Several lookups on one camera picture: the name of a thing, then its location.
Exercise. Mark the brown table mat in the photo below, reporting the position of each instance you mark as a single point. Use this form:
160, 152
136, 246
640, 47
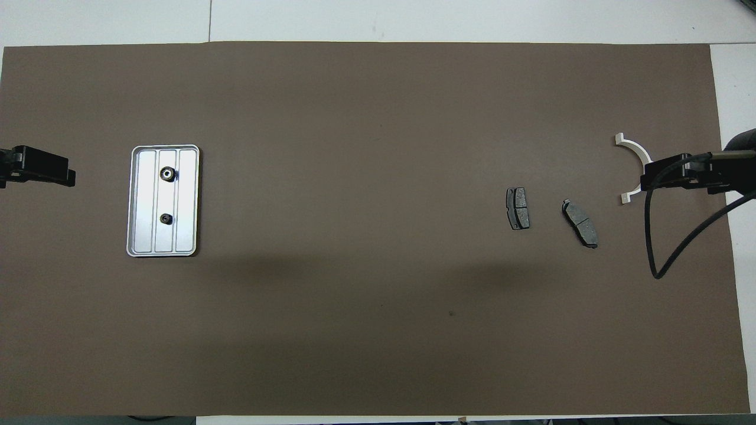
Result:
378, 295

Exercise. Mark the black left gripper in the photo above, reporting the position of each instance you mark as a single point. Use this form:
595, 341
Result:
12, 164

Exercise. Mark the long dark brake pad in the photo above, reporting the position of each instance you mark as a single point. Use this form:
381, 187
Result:
582, 224

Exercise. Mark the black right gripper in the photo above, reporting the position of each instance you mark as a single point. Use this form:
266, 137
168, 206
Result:
732, 174

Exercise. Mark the large black bearing gear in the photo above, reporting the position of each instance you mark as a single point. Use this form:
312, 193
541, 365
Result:
168, 174

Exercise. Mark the short dark brake pad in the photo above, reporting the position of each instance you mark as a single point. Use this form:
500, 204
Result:
518, 206

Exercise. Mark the white curved plastic bracket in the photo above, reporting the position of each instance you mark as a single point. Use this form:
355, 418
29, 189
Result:
635, 146

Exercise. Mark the silver metal tray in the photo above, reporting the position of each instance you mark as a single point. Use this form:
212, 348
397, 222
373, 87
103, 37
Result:
144, 200

